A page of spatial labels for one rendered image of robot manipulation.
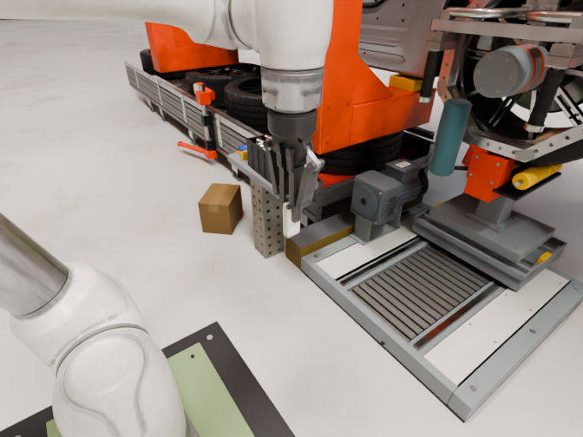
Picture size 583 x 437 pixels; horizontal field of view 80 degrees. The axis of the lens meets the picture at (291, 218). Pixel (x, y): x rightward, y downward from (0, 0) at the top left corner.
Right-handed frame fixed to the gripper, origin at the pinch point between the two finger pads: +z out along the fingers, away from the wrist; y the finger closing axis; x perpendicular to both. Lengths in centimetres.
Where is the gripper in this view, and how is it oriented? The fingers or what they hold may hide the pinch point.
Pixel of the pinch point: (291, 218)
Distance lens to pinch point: 63.4
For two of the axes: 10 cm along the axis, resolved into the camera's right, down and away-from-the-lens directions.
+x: 7.6, -3.6, 5.4
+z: -0.1, 8.3, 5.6
